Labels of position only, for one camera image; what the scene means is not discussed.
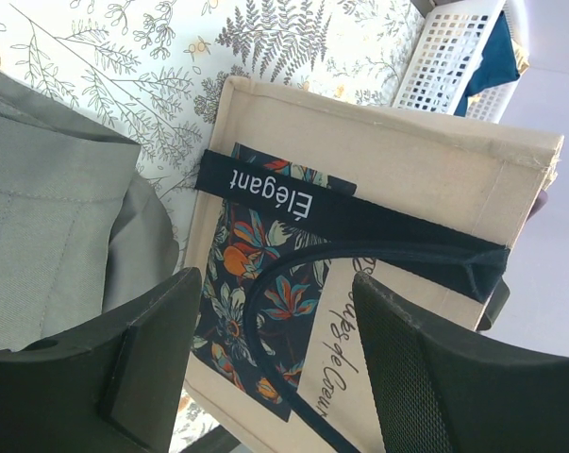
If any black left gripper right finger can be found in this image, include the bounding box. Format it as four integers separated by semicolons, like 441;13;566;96
352;273;569;452

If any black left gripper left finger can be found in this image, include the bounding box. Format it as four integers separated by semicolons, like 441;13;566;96
0;267;202;452

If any beige canvas tote bag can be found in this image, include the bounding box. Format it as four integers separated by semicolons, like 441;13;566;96
185;76;563;452

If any grey folded cloth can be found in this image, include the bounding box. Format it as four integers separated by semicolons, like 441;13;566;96
0;71;179;350

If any floral table mat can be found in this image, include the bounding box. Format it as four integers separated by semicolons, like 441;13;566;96
0;1;424;265

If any blue printed cloth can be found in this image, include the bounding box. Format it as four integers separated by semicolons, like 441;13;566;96
454;12;520;117

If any white plastic basket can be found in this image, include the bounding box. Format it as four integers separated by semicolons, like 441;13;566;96
393;1;529;123

